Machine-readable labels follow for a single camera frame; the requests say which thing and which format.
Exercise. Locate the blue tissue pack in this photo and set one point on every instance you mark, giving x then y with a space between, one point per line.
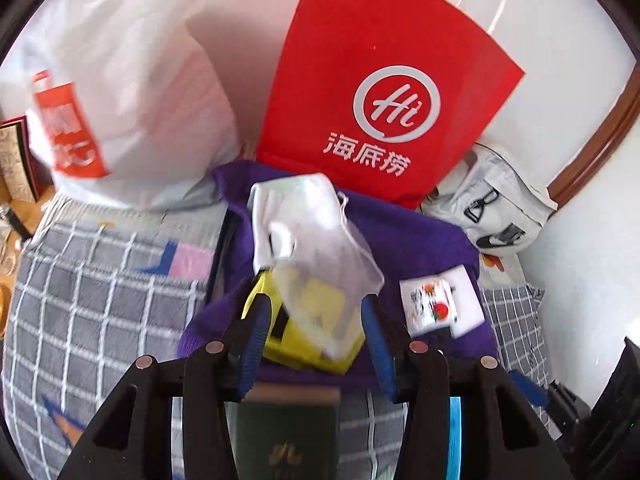
454 459

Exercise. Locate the purple towel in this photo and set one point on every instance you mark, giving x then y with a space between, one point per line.
405 244

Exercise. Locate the red Haidilao paper bag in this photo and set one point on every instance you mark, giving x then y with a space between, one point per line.
384 97

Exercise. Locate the brown wooden door frame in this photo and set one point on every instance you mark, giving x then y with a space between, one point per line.
601 146

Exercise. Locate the framed picture book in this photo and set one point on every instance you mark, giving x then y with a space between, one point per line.
18 170

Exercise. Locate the grey Nike waist bag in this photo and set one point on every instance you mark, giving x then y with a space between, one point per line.
493 199

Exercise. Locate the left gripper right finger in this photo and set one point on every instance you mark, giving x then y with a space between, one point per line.
411 372

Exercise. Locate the white glove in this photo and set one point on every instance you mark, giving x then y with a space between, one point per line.
292 216

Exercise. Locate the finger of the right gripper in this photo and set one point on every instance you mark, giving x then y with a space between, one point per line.
534 394

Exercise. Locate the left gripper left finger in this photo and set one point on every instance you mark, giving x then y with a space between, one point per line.
222 371

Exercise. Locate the fruit print small pouch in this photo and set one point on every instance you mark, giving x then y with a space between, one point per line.
428 304

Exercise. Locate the grey checkered cloth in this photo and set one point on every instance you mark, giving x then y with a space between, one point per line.
83 310

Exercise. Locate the dark green tea box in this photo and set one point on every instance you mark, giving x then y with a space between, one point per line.
286 432

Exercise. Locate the white sponge block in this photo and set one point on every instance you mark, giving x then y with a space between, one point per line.
470 314

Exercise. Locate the clear mesh pouch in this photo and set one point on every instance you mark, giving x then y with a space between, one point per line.
344 261

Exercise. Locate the white Miniso plastic bag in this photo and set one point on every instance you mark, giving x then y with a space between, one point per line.
122 103

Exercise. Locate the yellow Adidas mini bag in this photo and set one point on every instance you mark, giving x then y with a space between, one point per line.
312 324

